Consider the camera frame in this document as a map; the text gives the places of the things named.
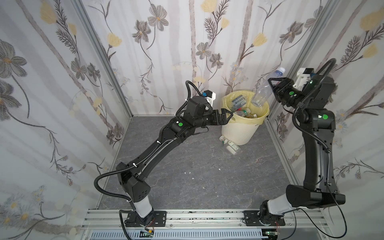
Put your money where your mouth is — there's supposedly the clear bottle blue tint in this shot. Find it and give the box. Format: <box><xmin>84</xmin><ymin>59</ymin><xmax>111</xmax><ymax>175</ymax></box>
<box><xmin>251</xmin><ymin>67</ymin><xmax>286</xmax><ymax>108</ymax></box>

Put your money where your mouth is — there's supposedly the blue label clear bottle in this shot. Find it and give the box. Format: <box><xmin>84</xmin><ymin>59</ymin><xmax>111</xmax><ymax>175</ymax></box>
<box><xmin>230</xmin><ymin>95</ymin><xmax>247</xmax><ymax>112</ymax></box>

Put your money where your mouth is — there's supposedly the clear bottle white cap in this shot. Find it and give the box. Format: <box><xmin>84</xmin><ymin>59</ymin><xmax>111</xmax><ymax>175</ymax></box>
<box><xmin>235</xmin><ymin>108</ymin><xmax>251</xmax><ymax>118</ymax></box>

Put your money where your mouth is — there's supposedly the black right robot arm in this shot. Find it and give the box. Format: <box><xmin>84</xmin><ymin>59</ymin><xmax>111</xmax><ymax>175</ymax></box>
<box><xmin>258</xmin><ymin>59</ymin><xmax>346</xmax><ymax>226</ymax></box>

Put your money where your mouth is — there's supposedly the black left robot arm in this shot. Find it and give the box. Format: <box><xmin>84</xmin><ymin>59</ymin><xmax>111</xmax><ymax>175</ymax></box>
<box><xmin>94</xmin><ymin>81</ymin><xmax>233</xmax><ymax>227</ymax></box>

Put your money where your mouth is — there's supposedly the white bin with yellow bag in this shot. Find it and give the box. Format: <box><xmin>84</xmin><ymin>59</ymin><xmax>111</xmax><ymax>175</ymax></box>
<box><xmin>221</xmin><ymin>90</ymin><xmax>270</xmax><ymax>146</ymax></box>

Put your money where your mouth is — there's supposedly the clear bottle white green label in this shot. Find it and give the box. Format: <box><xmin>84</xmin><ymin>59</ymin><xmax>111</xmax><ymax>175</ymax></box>
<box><xmin>219</xmin><ymin>136</ymin><xmax>241</xmax><ymax>155</ymax></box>

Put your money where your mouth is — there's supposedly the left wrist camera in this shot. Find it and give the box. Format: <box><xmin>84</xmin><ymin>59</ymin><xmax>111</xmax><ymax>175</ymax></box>
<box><xmin>202</xmin><ymin>90</ymin><xmax>216</xmax><ymax>107</ymax></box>

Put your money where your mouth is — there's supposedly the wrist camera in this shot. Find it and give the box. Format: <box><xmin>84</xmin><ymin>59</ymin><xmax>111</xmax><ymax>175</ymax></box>
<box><xmin>202</xmin><ymin>90</ymin><xmax>216</xmax><ymax>107</ymax></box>
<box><xmin>293</xmin><ymin>68</ymin><xmax>314</xmax><ymax>91</ymax></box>

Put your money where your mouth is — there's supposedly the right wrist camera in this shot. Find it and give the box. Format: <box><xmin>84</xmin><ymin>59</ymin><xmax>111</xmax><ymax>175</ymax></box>
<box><xmin>293</xmin><ymin>68</ymin><xmax>314</xmax><ymax>91</ymax></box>

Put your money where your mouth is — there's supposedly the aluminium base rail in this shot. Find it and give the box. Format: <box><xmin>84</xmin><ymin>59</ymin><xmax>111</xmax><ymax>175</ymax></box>
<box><xmin>81</xmin><ymin>209</ymin><xmax>331</xmax><ymax>240</ymax></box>

